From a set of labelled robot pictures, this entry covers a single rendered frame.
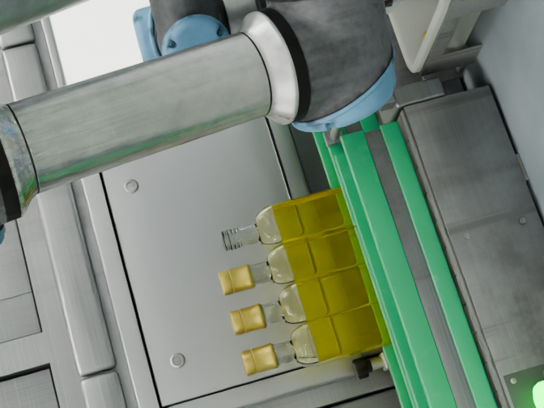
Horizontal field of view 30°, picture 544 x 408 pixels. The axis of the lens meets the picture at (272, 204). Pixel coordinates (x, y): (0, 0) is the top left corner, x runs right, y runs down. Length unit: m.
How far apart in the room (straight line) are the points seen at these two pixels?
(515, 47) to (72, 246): 0.72
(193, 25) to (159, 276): 0.54
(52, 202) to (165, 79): 0.69
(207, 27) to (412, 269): 0.41
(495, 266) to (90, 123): 0.60
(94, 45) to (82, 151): 0.78
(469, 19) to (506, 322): 0.38
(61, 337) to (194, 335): 0.20
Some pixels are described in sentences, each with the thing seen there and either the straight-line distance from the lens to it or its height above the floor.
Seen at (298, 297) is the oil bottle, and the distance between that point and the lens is 1.39.
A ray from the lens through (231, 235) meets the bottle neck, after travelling 1.42.
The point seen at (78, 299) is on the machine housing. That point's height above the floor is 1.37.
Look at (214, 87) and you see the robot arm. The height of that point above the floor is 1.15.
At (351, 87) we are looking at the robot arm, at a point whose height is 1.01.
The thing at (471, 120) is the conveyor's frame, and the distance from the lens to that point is 1.36.
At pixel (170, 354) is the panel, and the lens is 1.53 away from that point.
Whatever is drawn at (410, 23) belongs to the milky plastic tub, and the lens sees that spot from 1.44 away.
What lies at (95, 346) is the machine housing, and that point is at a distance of 1.54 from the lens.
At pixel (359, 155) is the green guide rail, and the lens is 1.34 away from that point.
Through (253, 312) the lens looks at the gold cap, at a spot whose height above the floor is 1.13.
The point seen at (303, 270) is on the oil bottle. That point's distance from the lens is 1.40.
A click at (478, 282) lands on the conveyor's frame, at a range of 1.30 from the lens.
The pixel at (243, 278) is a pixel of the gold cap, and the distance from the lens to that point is 1.40.
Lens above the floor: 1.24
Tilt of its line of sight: 7 degrees down
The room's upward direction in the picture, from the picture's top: 105 degrees counter-clockwise
